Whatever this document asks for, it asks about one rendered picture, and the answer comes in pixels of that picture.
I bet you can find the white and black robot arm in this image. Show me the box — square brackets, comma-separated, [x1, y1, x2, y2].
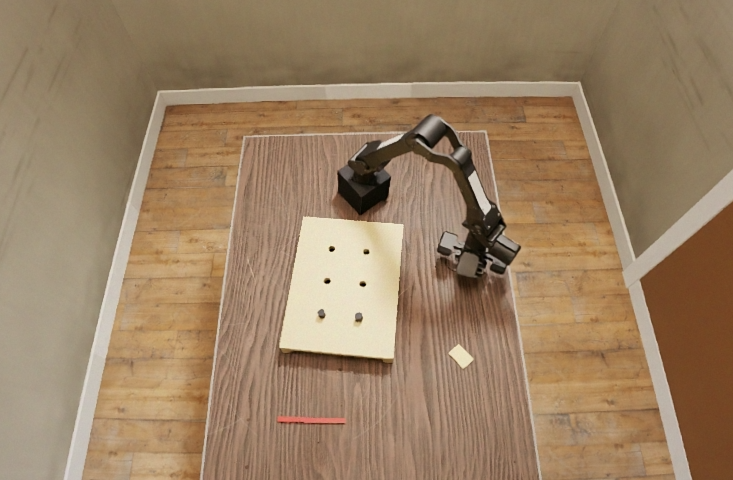
[347, 114, 521, 279]

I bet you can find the pink flat bar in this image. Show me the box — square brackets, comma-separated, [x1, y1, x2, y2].
[278, 417, 345, 423]

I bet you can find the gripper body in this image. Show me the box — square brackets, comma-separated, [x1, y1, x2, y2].
[437, 231, 507, 275]

